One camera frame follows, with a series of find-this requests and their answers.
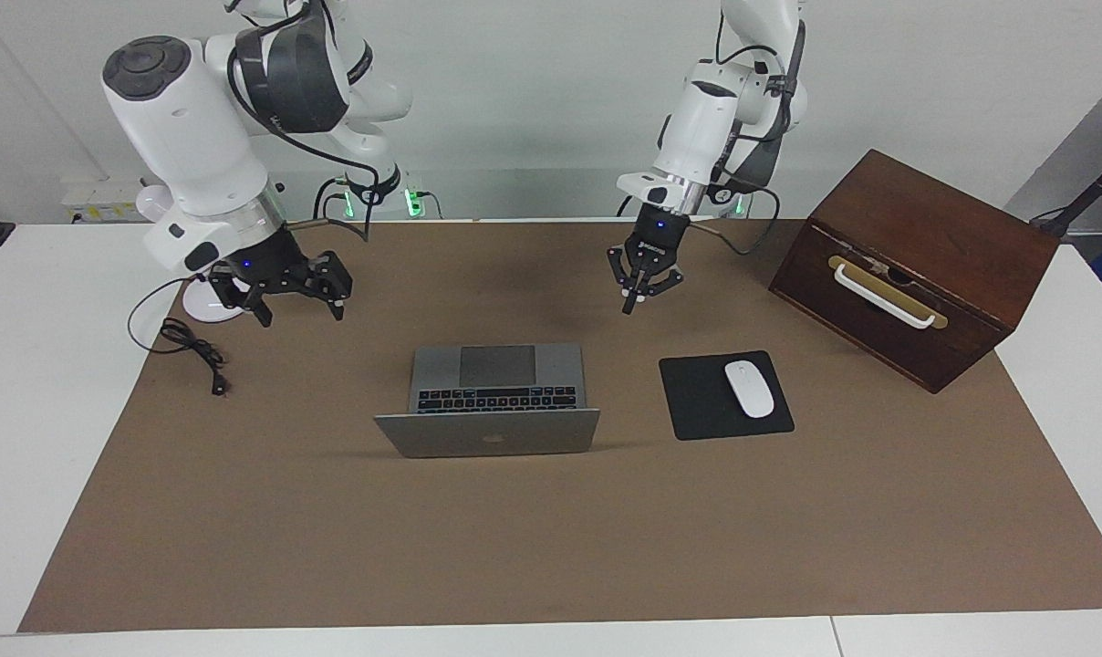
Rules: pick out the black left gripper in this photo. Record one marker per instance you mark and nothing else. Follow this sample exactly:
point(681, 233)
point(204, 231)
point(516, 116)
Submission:
point(659, 239)

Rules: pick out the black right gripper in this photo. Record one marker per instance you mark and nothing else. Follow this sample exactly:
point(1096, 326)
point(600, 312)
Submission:
point(264, 265)

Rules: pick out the black mouse pad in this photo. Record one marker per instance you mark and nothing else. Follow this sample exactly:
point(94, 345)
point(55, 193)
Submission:
point(697, 401)

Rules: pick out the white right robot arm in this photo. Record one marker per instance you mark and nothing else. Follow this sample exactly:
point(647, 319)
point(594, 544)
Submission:
point(195, 128)

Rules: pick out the white computer mouse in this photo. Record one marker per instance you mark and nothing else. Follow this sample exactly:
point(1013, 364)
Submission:
point(750, 388)

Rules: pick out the silver laptop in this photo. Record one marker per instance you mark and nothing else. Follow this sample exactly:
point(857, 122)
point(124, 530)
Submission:
point(496, 433)

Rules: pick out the white power strip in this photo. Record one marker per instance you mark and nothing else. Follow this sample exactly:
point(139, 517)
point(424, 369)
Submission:
point(95, 205)

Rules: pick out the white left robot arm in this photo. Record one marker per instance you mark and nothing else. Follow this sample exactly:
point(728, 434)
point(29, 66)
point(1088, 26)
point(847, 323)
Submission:
point(711, 119)

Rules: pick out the dark brown wooden box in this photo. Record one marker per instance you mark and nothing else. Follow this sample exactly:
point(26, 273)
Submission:
point(952, 246)

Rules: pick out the brown table mat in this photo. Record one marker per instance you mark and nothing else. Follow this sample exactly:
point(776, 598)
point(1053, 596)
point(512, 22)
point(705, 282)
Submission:
point(551, 529)

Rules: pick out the black stand pole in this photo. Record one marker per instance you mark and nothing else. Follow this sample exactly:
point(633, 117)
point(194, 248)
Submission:
point(1094, 187)

